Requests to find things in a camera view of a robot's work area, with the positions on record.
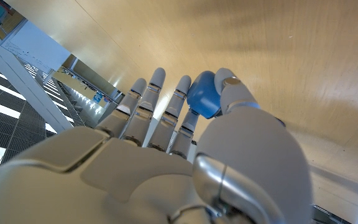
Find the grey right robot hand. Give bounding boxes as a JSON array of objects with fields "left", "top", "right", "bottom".
[{"left": 0, "top": 67, "right": 313, "bottom": 224}]

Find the blue bottle cap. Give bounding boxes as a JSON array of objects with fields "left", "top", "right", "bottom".
[{"left": 186, "top": 70, "right": 223, "bottom": 120}]

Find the whiteboard on white stand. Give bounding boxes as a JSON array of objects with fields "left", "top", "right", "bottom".
[{"left": 0, "top": 19, "right": 71, "bottom": 75}]

